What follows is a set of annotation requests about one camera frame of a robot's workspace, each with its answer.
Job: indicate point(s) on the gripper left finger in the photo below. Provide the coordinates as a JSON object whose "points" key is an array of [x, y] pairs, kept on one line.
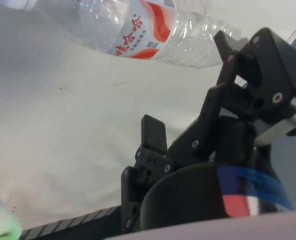
{"points": [[154, 135]]}

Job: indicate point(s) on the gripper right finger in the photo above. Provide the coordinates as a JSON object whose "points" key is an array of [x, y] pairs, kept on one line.
{"points": [[265, 75]]}

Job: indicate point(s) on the clear plastic bottle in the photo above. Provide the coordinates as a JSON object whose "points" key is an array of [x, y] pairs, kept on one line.
{"points": [[142, 27]]}

